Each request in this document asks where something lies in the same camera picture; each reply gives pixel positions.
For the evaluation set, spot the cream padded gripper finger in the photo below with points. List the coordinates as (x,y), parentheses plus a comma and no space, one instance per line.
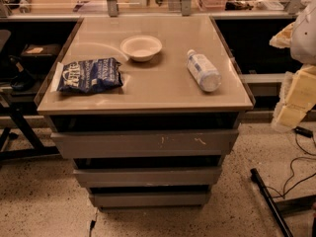
(297,96)

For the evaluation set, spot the grey drawer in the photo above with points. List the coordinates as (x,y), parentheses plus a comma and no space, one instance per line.
(151,199)
(150,143)
(147,177)

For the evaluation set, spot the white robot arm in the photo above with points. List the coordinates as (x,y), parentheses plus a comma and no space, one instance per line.
(300,36)

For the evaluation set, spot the grey top drawer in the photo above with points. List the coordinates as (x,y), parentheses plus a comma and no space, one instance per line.
(150,143)

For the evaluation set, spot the grey drawer cabinet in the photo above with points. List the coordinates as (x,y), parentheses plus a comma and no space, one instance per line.
(159,94)

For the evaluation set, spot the grey bottom drawer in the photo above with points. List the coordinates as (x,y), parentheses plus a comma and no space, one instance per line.
(151,199)

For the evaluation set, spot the black power adapter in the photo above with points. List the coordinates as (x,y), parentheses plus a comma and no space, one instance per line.
(303,131)

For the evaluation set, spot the clear plastic water bottle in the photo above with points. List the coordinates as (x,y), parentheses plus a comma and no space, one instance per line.
(206,74)

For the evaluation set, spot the black metal stand leg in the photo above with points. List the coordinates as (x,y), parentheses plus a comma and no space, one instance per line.
(281,209)

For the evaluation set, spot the white paper bowl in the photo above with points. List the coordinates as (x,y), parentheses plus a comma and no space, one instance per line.
(141,48)

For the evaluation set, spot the blue chip bag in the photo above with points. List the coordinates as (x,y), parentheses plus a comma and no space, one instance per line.
(91,76)

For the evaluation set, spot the dark box on shelf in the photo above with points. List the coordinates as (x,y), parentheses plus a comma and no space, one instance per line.
(40,53)

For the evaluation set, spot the black bag on shelf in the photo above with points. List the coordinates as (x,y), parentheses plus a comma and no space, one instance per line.
(24,80)

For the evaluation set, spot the grey metal post right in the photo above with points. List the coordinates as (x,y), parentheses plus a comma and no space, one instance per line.
(292,6)

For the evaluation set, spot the grey metal post left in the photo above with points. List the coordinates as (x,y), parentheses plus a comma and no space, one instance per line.
(111,0)

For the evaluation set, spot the black table frame left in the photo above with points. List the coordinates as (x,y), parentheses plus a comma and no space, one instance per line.
(37,149)

